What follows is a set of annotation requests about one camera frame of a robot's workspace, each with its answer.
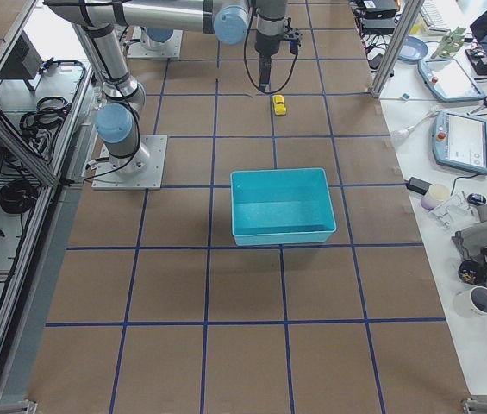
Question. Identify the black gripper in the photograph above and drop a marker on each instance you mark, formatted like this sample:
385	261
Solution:
265	44

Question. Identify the yellow beetle toy car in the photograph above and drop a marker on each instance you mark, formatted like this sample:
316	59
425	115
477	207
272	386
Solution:
279	105

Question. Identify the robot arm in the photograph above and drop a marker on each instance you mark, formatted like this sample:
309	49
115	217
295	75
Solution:
154	38
118	121

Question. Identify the black electronics box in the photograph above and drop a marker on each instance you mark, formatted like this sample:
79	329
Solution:
376	17

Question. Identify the light blue plastic bin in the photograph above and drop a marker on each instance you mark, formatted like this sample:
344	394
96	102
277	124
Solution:
281	206

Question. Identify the blue plate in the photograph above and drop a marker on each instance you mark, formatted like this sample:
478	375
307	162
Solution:
413	50

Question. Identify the upper teach pendant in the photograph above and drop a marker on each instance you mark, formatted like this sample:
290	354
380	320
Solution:
448	81

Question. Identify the teach pendant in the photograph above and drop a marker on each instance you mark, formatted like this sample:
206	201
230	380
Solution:
460	141
448	81

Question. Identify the black power adapter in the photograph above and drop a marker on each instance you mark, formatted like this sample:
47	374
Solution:
418	186

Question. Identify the lower teach pendant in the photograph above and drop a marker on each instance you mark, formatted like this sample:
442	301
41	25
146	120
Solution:
460	141

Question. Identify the white paper cup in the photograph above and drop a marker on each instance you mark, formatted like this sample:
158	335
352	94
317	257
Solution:
435	195

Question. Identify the grey control box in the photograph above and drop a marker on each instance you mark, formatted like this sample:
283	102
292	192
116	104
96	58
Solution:
23	63

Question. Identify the small black bowl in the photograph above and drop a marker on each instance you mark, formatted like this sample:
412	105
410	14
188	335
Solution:
472	273

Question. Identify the white mug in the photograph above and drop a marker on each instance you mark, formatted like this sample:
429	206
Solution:
472	303

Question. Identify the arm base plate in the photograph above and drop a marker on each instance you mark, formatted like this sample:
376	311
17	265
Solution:
144	171
143	47

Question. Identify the aluminium frame post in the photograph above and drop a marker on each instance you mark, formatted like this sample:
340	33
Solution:
411	9

